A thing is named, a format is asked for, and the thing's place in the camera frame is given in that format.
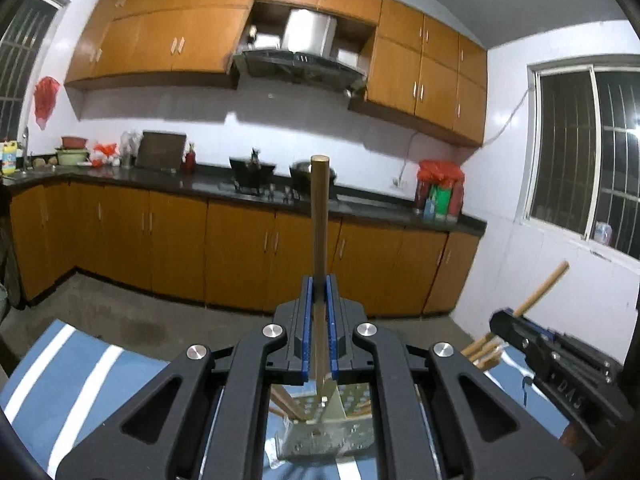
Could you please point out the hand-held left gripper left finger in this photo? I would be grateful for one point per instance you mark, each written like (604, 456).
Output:
(308, 330)

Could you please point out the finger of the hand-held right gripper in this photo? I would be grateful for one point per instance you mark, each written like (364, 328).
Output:
(510, 330)
(575, 345)

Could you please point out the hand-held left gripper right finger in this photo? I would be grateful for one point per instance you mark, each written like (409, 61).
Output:
(332, 330)

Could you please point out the wooden chopstick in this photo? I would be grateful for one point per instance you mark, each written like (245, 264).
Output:
(485, 352)
(320, 210)
(279, 409)
(475, 346)
(491, 362)
(545, 285)
(285, 402)

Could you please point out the small plastic cup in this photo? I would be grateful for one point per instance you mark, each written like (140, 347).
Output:
(603, 234)

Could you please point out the green plastic container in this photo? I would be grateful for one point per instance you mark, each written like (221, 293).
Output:
(441, 205)

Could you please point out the black gas stove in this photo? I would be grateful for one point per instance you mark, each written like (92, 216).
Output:
(260, 193)

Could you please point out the blue cup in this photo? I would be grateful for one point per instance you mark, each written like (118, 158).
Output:
(428, 210)

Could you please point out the orange wooden base cabinets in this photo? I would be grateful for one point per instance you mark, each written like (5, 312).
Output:
(175, 250)

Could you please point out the black wok with lid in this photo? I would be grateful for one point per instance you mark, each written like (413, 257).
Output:
(300, 172)
(250, 175)

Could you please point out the red plastic bag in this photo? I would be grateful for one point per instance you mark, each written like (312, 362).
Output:
(46, 100)
(440, 172)
(106, 152)

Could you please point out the barred window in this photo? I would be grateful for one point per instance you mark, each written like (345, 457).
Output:
(590, 160)
(25, 60)

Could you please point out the red bottle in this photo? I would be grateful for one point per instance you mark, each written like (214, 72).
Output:
(189, 162)

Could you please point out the black kitchen countertop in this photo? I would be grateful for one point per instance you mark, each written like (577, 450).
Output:
(150, 180)

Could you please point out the dark wooden cutting board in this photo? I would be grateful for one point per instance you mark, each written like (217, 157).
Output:
(160, 150)

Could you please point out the blue white striped tablecloth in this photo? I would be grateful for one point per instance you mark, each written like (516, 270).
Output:
(65, 385)

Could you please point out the clear plastic bag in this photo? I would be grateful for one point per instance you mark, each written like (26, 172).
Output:
(129, 147)

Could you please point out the steel range hood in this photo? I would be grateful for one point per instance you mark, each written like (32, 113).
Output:
(300, 67)

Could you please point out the green plastic basin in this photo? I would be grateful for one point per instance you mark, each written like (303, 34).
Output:
(72, 156)

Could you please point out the red plastic basin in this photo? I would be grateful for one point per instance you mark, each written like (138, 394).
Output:
(75, 141)

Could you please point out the metal faucet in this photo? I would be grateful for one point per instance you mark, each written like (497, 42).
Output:
(26, 147)

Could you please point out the yellow detergent bottle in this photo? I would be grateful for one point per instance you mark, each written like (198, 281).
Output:
(9, 157)

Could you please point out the white wall socket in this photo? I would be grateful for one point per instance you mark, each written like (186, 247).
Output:
(397, 182)

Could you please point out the metal exhaust duct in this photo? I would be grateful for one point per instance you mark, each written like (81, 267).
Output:
(307, 32)

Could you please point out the orange wooden wall cabinets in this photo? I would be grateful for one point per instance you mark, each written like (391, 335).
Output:
(175, 35)

